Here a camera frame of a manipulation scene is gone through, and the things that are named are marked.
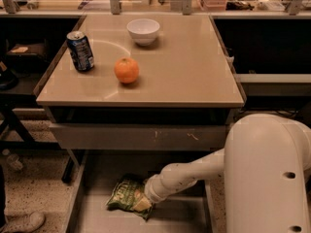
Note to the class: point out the closed top drawer front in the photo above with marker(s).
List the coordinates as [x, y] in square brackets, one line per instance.
[84, 136]

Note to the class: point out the plastic bottle on floor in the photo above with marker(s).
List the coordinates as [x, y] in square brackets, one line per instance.
[13, 160]

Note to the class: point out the white sneaker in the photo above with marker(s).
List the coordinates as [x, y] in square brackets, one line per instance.
[24, 224]

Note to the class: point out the black table leg frame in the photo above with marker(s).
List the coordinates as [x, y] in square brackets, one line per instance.
[9, 102]

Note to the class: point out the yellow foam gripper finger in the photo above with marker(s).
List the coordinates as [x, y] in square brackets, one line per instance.
[142, 203]

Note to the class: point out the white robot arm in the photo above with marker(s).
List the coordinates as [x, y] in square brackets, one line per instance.
[263, 163]

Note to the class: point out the white bowl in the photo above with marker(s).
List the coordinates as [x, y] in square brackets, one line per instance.
[143, 31]

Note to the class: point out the blue soda can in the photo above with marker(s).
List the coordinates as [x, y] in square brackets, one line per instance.
[80, 51]

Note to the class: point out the orange fruit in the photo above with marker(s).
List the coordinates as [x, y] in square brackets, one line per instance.
[126, 70]

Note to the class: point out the grey drawer cabinet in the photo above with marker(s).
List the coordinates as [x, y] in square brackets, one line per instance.
[184, 78]

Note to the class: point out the open middle drawer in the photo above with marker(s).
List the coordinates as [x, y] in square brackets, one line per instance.
[185, 212]

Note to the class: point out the green jalapeno chip bag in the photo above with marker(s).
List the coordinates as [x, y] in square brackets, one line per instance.
[126, 192]

